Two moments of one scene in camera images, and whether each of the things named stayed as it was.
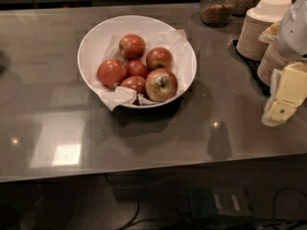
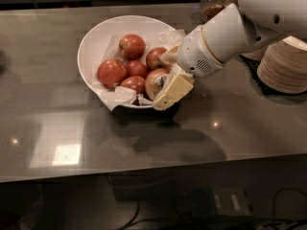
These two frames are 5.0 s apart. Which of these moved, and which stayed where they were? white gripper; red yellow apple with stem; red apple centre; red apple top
Moved: white gripper
Stayed: red apple centre; red apple top; red yellow apple with stem
